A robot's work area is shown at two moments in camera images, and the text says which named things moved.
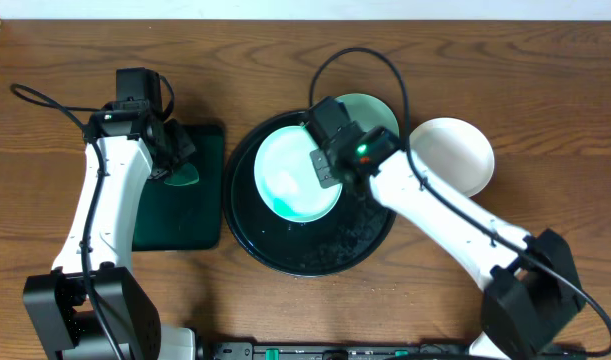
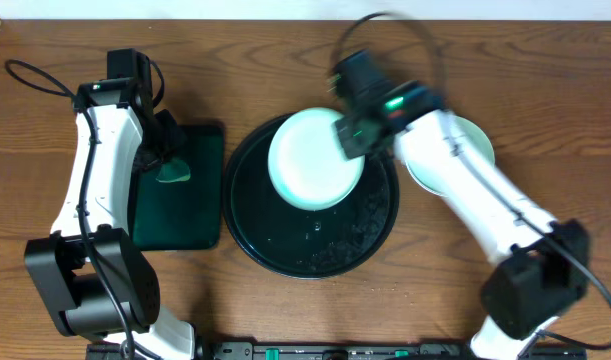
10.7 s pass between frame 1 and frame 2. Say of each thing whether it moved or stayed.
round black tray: stayed
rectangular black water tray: stayed
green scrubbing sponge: moved
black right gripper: moved
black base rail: stayed
